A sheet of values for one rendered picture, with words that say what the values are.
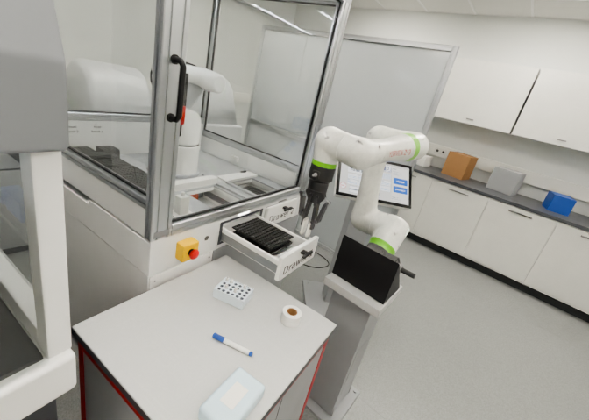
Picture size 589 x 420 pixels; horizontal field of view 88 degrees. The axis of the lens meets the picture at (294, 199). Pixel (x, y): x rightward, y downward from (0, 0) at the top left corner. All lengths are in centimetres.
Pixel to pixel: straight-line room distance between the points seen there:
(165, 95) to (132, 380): 77
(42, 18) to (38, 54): 5
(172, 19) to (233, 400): 99
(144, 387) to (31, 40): 78
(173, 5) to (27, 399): 95
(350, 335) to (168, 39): 136
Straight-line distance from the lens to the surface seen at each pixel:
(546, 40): 474
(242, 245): 131
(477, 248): 410
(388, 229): 147
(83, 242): 163
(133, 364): 102
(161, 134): 102
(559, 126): 425
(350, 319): 153
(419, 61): 281
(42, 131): 61
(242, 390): 92
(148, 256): 119
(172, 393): 96
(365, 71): 297
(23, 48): 59
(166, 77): 100
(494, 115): 428
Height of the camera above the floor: 154
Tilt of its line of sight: 20 degrees down
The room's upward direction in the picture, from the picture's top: 13 degrees clockwise
